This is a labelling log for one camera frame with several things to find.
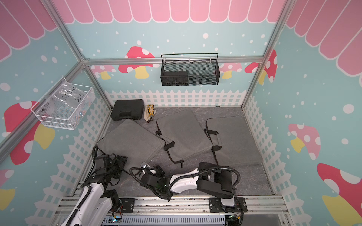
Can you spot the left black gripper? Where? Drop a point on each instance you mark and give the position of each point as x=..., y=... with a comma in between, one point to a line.
x=120, y=164

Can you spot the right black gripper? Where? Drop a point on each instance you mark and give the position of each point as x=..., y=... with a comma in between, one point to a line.
x=158, y=173

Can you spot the grey laptop bag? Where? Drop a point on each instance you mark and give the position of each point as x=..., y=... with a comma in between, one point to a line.
x=233, y=144
x=133, y=141
x=184, y=137

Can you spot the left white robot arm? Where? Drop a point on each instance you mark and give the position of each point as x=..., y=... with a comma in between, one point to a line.
x=96, y=201

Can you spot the black plastic tool case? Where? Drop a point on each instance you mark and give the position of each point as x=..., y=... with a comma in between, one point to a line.
x=128, y=109

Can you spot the yellow black pliers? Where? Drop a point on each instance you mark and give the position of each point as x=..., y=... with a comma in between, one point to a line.
x=151, y=111

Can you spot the black wire mesh basket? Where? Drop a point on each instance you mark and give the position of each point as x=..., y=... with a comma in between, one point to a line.
x=191, y=69

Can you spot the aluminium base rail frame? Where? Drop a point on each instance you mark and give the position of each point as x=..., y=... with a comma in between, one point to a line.
x=264, y=207

